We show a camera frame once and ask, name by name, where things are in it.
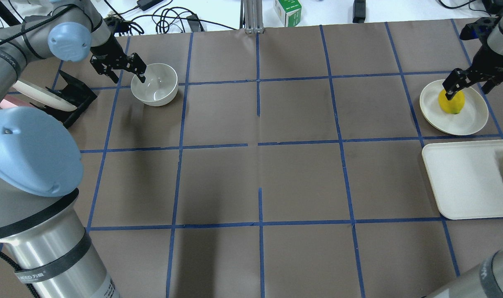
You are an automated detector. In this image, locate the yellow lemon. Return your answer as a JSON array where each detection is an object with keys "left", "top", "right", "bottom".
[{"left": 438, "top": 90, "right": 466, "bottom": 115}]

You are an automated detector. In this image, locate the black device on desk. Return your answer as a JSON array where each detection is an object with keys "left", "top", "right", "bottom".
[{"left": 352, "top": 0, "right": 366, "bottom": 23}]

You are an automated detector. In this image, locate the white ceramic bowl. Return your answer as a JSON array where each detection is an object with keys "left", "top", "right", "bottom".
[{"left": 130, "top": 63, "right": 179, "bottom": 107}]

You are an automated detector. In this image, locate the black power adapter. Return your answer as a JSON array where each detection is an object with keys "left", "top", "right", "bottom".
[{"left": 137, "top": 0, "right": 163, "bottom": 11}]

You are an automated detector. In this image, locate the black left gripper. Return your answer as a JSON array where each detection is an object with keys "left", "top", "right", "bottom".
[{"left": 90, "top": 41, "right": 147, "bottom": 84}]

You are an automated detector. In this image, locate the aluminium frame post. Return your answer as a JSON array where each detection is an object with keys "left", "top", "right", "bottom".
[{"left": 240, "top": 0, "right": 264, "bottom": 34}]

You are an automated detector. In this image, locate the cream rectangular tray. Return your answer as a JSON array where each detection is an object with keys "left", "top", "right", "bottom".
[{"left": 422, "top": 140, "right": 503, "bottom": 219}]

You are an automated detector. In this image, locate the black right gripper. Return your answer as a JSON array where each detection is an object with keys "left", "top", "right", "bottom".
[{"left": 442, "top": 46, "right": 503, "bottom": 101}]

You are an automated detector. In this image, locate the pink plate in rack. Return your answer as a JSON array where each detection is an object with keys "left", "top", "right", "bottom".
[{"left": 0, "top": 99, "right": 21, "bottom": 109}]

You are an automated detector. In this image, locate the cream round plate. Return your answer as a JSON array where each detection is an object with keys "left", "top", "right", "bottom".
[{"left": 419, "top": 79, "right": 489, "bottom": 136}]

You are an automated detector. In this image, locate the green white carton box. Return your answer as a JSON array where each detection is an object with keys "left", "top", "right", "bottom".
[{"left": 273, "top": 0, "right": 302, "bottom": 28}]

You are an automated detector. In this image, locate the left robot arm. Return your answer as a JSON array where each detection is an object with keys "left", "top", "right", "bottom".
[{"left": 0, "top": 0, "right": 146, "bottom": 298}]

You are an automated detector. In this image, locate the black tangled cable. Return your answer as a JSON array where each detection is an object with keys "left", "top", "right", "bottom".
[{"left": 107, "top": 0, "right": 237, "bottom": 37}]

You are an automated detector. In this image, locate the black plate rack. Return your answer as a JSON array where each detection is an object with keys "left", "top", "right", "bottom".
[{"left": 31, "top": 70, "right": 98, "bottom": 129}]

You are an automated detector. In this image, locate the cream plate in rack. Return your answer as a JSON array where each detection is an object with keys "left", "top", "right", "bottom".
[{"left": 12, "top": 80, "right": 77, "bottom": 112}]

